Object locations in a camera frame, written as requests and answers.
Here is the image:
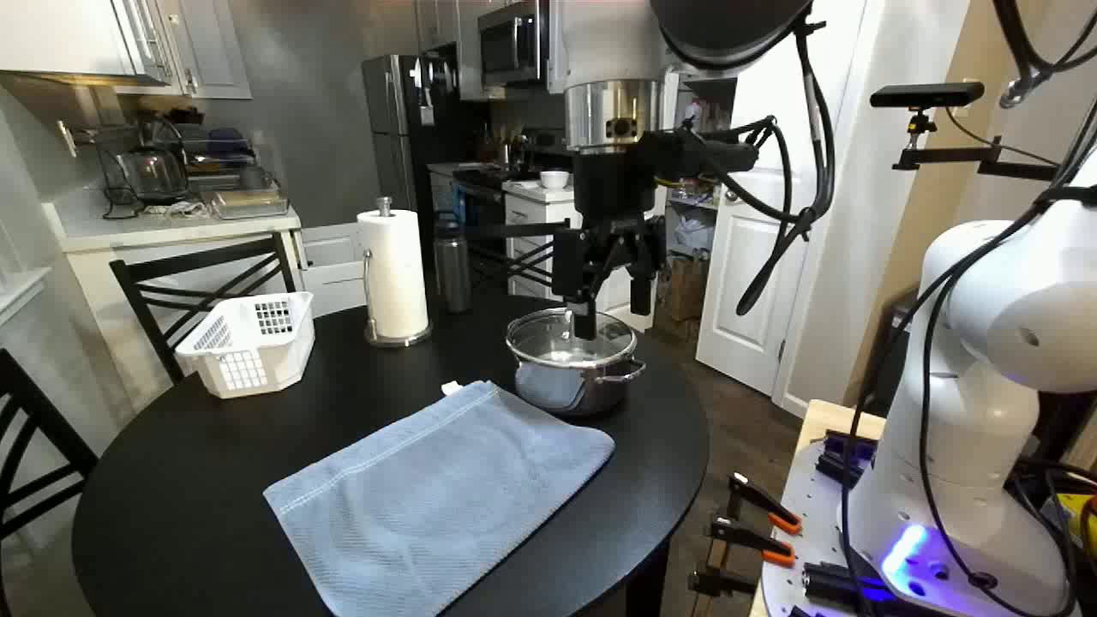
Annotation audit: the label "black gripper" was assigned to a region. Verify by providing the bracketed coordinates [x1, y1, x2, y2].
[553, 144, 669, 342]

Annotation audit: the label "glass pot lid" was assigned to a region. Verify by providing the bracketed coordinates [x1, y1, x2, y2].
[503, 305, 640, 371]

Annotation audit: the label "stainless steel pot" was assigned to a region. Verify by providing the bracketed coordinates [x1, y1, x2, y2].
[503, 328, 650, 422]

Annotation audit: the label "black wooden chair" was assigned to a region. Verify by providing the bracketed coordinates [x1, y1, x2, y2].
[0, 347, 104, 548]
[467, 216, 576, 308]
[108, 230, 304, 388]

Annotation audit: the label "white panel door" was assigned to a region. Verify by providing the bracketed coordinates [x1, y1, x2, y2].
[692, 0, 874, 401]

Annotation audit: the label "steel water bottle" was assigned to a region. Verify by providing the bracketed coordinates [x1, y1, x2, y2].
[432, 206, 477, 318]

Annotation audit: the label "white paper towel roll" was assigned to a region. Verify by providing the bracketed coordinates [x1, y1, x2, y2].
[353, 206, 432, 342]
[364, 195, 435, 350]

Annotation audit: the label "robot mounting cart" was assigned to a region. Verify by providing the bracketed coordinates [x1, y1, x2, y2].
[747, 397, 1097, 617]

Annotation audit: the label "black orange spring clamp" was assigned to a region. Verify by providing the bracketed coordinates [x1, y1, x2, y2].
[725, 470, 805, 540]
[708, 515, 802, 572]

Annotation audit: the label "blue cloth towel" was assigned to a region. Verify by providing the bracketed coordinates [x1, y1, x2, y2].
[260, 376, 618, 617]

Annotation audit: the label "steel microwave oven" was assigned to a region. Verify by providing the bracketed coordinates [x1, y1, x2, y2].
[473, 0, 553, 89]

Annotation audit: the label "stainless steel refrigerator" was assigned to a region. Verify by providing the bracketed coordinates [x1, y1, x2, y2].
[361, 44, 485, 251]

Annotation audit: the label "black table leg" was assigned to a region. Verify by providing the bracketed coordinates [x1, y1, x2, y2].
[624, 546, 673, 617]

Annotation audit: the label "clear plastic container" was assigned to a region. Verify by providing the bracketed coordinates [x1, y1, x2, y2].
[170, 289, 317, 401]

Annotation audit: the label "white kitchen counter cabinets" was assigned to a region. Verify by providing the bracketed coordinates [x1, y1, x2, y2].
[45, 195, 371, 397]

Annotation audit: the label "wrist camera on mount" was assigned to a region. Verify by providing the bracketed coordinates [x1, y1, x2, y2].
[636, 127, 764, 187]

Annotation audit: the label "black bar stereo camera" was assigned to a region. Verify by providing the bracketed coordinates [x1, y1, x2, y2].
[866, 79, 988, 112]

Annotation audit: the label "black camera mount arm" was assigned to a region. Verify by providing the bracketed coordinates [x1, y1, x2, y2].
[886, 107, 1061, 187]

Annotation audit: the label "white upper wall cabinets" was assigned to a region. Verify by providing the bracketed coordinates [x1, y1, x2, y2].
[0, 0, 258, 107]

